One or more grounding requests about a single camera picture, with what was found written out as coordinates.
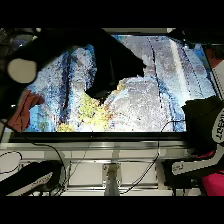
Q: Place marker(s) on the red-brown garment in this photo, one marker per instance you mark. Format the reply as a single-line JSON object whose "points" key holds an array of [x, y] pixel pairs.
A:
{"points": [[24, 111]]}

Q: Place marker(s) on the pink garment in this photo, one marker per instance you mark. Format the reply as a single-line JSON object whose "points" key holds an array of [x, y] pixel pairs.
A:
{"points": [[215, 182]]}

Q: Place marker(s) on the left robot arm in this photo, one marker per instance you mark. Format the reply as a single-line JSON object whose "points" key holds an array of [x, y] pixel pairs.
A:
{"points": [[21, 70]]}

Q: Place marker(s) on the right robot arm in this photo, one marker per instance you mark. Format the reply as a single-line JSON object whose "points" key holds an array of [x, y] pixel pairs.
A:
{"points": [[196, 164]]}

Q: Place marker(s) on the silver frame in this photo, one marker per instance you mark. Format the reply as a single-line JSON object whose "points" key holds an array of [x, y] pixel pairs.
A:
{"points": [[90, 145]]}

